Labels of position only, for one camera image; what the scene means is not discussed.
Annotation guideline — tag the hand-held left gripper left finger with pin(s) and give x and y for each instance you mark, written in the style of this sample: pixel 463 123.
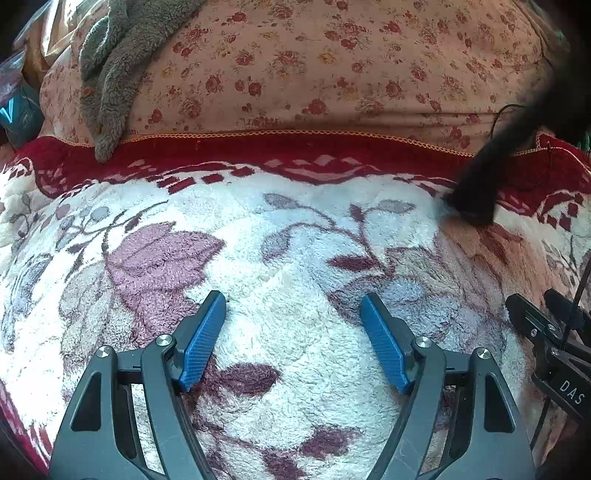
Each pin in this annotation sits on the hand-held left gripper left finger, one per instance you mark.
pixel 203 341

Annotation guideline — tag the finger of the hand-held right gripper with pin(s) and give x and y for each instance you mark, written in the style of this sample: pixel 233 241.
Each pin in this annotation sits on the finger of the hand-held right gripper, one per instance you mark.
pixel 565 307
pixel 526 318

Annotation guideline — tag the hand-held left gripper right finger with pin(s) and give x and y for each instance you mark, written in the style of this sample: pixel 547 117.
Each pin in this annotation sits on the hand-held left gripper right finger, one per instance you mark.
pixel 383 341

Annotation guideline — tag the black pants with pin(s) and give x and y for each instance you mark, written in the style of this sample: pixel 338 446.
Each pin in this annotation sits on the black pants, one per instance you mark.
pixel 480 194

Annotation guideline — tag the red white floral blanket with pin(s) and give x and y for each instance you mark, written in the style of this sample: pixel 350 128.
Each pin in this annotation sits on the red white floral blanket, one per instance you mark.
pixel 286 258

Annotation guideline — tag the grey fleece garment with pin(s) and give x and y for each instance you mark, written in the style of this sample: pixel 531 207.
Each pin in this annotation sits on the grey fleece garment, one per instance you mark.
pixel 115 69

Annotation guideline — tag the teal bag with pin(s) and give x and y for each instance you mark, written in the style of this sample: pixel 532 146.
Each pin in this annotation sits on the teal bag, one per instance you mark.
pixel 21 115

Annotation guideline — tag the clear plastic bag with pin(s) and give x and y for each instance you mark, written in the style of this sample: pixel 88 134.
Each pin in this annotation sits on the clear plastic bag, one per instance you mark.
pixel 11 74

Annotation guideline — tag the beige satin cloth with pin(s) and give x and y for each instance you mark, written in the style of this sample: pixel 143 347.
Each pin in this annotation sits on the beige satin cloth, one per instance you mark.
pixel 51 32

